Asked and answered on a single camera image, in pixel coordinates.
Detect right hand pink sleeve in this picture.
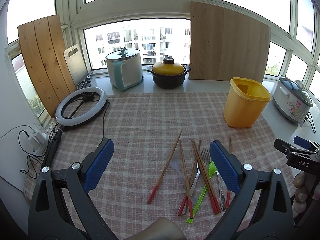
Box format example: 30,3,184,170
292,171,309,218

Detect white floral rice cooker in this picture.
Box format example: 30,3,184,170
272,75,313,124

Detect metal spoon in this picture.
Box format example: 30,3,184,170
216,170,226,211

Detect yellow plastic container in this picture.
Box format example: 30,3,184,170
223,77,271,128

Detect metal fork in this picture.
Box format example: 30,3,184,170
178,148,209,215

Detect white power adapter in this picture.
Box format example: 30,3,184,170
28,130,49,152

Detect pink plaid tablecloth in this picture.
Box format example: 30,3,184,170
23,91,297,240

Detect clear plastic spoon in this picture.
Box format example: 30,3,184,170
169,153,185,187

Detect large light wooden board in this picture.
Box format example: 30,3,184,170
189,2,271,82

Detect black pot yellow lid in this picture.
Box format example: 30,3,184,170
146,58,190,89

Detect black scissors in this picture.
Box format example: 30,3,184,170
76,75,91,90

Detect small grey cutting board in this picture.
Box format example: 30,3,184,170
64,44,88,86

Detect white teal electric pot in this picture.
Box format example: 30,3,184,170
106,47,143,91

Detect pine plank cutting board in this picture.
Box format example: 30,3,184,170
17,15,76,118

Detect white ring light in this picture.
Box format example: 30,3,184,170
55,87,108,129

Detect black cable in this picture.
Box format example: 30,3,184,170
98,101,111,151

